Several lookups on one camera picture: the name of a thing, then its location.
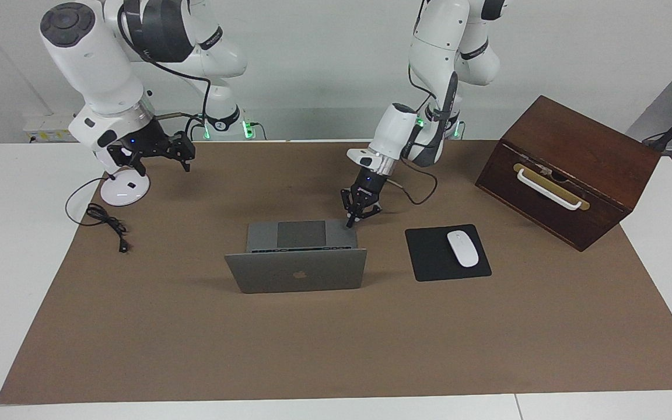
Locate grey laptop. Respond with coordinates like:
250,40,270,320
223,219,368,295

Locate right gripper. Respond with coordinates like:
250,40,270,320
107,121,196,177

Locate black mouse pad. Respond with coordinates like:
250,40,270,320
404,223,493,283

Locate white round stand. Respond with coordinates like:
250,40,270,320
99,166,152,207

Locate brown wooden box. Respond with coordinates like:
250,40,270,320
474,94,662,253

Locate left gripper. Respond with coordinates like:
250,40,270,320
340,167,385,229

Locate white computer mouse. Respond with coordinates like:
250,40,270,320
446,230,481,268

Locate white power strip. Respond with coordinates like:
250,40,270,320
23,115,78,144

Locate black cable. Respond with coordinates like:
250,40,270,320
385,156,439,205
115,0,214,141
65,175,131,254

